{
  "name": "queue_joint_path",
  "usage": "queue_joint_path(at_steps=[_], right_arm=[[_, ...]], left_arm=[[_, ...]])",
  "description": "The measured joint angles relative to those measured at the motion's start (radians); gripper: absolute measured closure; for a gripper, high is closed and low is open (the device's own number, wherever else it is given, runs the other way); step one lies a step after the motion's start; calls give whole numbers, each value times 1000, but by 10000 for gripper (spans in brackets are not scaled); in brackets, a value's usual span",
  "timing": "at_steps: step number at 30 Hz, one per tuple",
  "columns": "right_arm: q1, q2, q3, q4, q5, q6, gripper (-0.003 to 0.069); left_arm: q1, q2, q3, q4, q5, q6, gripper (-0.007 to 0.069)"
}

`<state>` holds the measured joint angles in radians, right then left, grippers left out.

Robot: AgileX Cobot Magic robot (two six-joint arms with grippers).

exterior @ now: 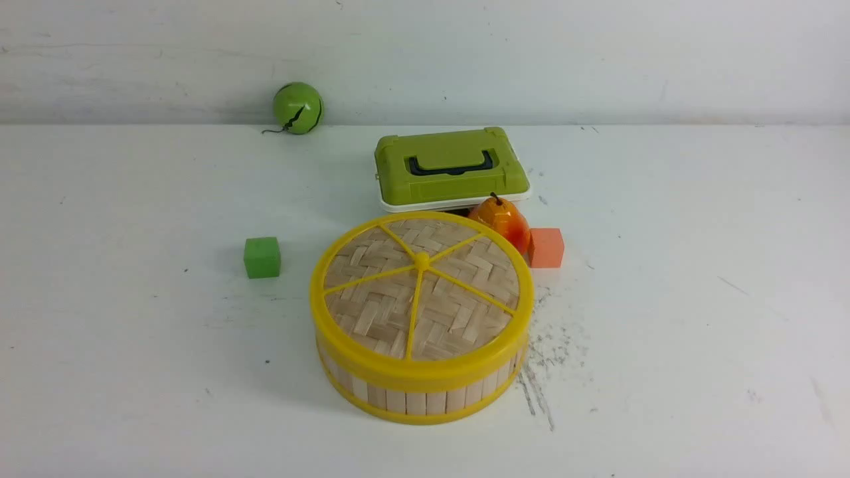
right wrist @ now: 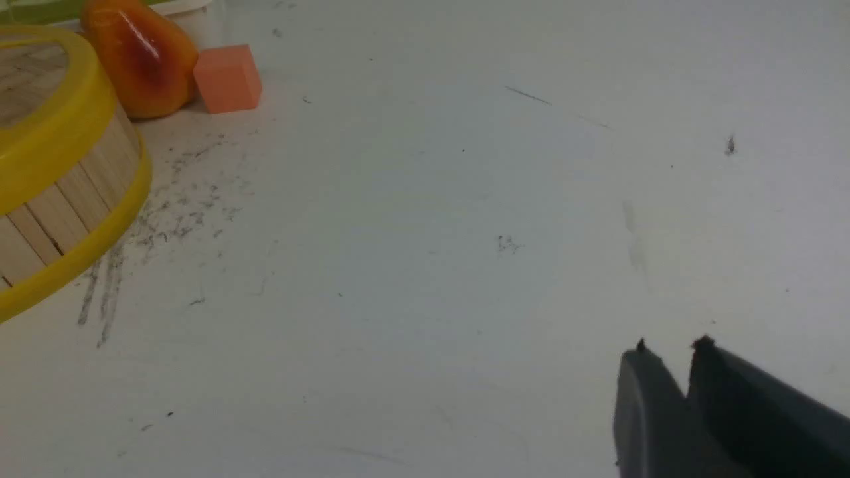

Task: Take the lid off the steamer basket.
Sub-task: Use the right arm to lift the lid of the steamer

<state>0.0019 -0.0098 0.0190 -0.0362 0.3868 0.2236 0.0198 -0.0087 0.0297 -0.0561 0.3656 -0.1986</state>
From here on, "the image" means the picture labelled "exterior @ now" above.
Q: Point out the yellow woven steamer lid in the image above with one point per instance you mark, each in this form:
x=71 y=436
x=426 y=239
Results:
x=423 y=302

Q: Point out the yellow bamboo steamer basket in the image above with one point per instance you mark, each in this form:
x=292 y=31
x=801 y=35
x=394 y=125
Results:
x=422 y=393

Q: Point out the green lidded plastic box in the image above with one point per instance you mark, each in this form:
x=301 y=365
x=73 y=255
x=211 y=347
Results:
x=448 y=171

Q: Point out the orange toy pear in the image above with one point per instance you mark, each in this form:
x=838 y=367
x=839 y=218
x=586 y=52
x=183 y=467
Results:
x=504 y=218

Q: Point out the orange foam cube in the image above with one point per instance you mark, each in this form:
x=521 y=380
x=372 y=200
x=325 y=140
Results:
x=546 y=248

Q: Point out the green foam cube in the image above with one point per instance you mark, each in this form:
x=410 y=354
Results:
x=262 y=257

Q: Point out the green toy watermelon ball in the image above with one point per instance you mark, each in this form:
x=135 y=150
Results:
x=298 y=107

